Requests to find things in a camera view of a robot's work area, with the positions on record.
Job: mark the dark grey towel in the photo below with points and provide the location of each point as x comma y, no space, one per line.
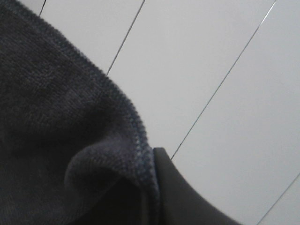
73,149

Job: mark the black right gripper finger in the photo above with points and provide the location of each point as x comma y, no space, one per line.
180,203

